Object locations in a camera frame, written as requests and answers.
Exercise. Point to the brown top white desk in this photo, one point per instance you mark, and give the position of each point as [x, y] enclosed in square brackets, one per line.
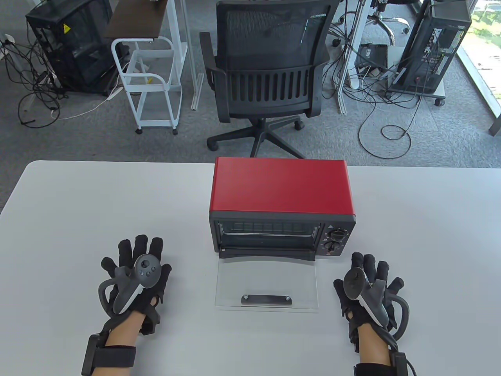
[135, 19]

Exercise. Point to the chrome chair base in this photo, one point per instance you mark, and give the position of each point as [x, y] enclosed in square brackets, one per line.
[385, 21]

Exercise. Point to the black open computer tower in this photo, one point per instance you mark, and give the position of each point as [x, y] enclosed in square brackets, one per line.
[434, 43]

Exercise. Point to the person's right hand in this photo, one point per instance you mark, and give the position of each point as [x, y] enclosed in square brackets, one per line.
[352, 309]

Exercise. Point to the black box on floor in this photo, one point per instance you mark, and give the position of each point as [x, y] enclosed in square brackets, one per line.
[372, 56]

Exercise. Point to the white power strip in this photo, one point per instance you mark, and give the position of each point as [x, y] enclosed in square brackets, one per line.
[7, 47]

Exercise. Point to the person's right forearm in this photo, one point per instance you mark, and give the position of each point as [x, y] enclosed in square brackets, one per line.
[373, 344]

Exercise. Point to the person's right little finger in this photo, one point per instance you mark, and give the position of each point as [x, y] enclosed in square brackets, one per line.
[396, 284]

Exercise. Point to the person's left forearm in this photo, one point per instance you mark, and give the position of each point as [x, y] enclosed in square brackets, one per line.
[119, 333]

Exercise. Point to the grey controller on left glove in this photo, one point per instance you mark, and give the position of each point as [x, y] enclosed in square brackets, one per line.
[145, 270]

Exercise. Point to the person's right middle finger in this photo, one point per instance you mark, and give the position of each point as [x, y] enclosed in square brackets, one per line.
[369, 264]

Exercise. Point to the white rolling cart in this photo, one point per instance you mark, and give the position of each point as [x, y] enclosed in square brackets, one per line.
[156, 84]

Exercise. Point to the white desk leg frame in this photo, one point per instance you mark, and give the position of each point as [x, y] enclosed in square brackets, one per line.
[352, 58]

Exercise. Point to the grey controller on glove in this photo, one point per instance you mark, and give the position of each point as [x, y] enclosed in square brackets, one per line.
[145, 270]
[356, 284]

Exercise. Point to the black mesh computer case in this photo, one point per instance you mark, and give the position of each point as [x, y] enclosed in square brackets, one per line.
[74, 47]

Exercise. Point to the red toaster oven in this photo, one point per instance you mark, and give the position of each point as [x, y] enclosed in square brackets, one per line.
[280, 188]

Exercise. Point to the person's left middle finger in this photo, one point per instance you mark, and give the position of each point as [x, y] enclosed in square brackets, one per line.
[140, 243]

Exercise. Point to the grey controller on right glove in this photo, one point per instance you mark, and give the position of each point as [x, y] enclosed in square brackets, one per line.
[356, 284]

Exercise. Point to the person's left thumb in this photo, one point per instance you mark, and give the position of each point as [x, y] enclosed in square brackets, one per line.
[166, 272]

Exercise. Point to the person's right thumb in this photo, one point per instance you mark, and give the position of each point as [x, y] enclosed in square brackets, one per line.
[339, 288]

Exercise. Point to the person's left hand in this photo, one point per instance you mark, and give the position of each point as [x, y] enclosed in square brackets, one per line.
[154, 290]

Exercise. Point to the black mesh office chair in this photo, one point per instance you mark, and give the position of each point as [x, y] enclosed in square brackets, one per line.
[270, 78]

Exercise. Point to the person's left little finger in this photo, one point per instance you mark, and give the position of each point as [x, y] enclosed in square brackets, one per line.
[108, 264]

